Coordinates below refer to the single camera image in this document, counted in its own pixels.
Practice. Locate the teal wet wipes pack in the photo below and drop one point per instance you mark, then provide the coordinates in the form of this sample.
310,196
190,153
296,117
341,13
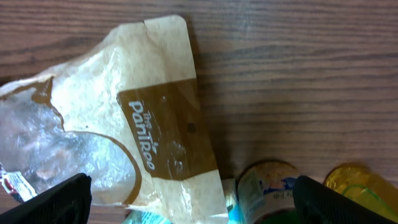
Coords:
230,193

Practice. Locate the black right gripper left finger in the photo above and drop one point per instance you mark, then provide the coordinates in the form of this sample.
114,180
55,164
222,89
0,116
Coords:
69,202

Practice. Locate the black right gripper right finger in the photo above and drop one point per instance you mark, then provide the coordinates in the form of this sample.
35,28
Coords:
318,204

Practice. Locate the yellow liquid bottle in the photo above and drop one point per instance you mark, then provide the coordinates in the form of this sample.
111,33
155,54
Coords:
365,187

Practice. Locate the brown white snack bag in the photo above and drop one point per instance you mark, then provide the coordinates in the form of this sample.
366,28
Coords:
127,114

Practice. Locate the green lid jar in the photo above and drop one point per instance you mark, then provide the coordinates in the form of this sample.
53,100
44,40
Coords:
265,193

